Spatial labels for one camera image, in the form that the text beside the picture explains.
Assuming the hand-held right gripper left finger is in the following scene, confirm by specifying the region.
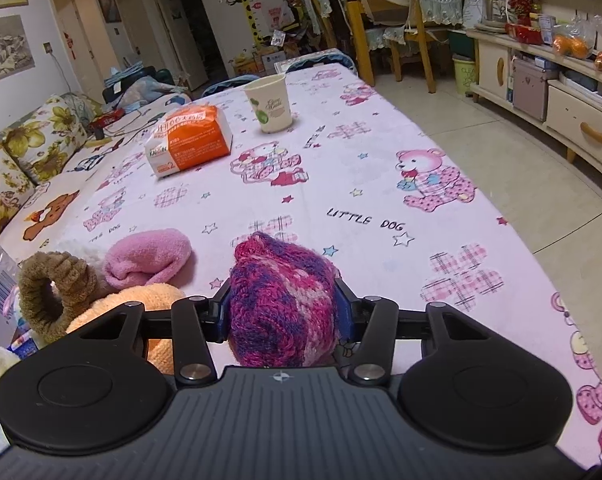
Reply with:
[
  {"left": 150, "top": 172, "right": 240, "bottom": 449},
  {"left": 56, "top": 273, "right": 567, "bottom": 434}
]
[{"left": 63, "top": 276, "right": 232, "bottom": 387}]

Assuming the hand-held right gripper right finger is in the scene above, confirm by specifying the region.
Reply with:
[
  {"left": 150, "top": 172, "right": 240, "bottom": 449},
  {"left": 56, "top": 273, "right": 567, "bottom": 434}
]
[{"left": 334, "top": 275, "right": 488, "bottom": 387}]

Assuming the pink purple knitted hat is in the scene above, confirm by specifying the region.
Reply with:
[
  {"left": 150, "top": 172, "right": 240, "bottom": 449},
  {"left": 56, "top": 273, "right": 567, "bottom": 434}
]
[{"left": 228, "top": 231, "right": 340, "bottom": 370}]

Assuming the brown plush slipper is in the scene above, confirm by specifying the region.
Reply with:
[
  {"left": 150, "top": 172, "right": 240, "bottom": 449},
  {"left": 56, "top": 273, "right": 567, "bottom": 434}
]
[{"left": 18, "top": 251, "right": 116, "bottom": 346}]

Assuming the pink fuzzy sock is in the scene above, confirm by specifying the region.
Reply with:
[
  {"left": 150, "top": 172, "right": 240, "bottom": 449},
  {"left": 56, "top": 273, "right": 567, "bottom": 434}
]
[{"left": 103, "top": 228, "right": 193, "bottom": 291}]

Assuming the orange plush toy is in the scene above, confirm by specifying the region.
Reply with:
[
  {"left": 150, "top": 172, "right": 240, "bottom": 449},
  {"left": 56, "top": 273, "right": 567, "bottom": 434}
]
[{"left": 66, "top": 282, "right": 186, "bottom": 376}]

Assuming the orange white tissue pack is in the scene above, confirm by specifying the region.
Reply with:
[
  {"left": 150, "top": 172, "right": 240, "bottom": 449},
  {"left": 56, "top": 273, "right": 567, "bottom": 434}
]
[{"left": 144, "top": 105, "right": 233, "bottom": 180}]

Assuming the white paper cup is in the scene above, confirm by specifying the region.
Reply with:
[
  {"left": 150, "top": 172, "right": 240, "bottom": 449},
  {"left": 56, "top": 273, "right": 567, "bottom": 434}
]
[{"left": 244, "top": 73, "right": 294, "bottom": 134}]

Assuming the pile of clothes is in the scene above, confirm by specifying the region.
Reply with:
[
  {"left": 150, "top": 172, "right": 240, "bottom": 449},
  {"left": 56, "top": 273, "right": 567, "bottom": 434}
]
[{"left": 102, "top": 60, "right": 192, "bottom": 112}]

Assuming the floral sofa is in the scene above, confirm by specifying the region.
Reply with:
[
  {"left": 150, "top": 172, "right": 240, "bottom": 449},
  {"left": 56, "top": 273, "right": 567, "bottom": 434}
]
[{"left": 0, "top": 91, "right": 194, "bottom": 241}]

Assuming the stack of cardboard boxes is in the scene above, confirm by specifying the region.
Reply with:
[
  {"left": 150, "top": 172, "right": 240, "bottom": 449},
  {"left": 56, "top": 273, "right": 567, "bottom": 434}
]
[{"left": 231, "top": 42, "right": 302, "bottom": 79}]

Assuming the green trash bin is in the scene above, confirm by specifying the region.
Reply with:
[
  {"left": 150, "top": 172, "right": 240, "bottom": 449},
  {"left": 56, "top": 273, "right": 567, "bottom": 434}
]
[{"left": 452, "top": 55, "right": 480, "bottom": 96}]

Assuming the cream cabinet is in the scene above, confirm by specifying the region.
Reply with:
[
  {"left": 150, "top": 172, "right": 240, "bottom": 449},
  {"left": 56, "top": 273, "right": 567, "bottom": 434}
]
[{"left": 467, "top": 29, "right": 602, "bottom": 192}]

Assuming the wooden dining table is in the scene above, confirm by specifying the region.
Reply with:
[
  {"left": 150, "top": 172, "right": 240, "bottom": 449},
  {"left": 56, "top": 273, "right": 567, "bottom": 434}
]
[{"left": 337, "top": 0, "right": 379, "bottom": 87}]

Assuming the wooden chair with cover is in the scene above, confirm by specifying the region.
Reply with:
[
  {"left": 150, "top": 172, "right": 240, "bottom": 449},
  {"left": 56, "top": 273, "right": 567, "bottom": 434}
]
[{"left": 358, "top": 0, "right": 464, "bottom": 95}]

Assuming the red box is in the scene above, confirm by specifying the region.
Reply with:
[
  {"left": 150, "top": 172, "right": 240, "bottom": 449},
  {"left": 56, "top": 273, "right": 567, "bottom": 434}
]
[{"left": 505, "top": 22, "right": 544, "bottom": 45}]

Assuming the height chart wall sticker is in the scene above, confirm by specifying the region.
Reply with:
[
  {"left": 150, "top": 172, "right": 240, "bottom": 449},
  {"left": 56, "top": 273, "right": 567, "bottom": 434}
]
[{"left": 236, "top": 0, "right": 262, "bottom": 41}]

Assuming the grey sketch wall poster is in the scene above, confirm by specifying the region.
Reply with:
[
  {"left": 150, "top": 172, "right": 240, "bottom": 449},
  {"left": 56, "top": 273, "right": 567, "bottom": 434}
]
[{"left": 0, "top": 15, "right": 36, "bottom": 88}]

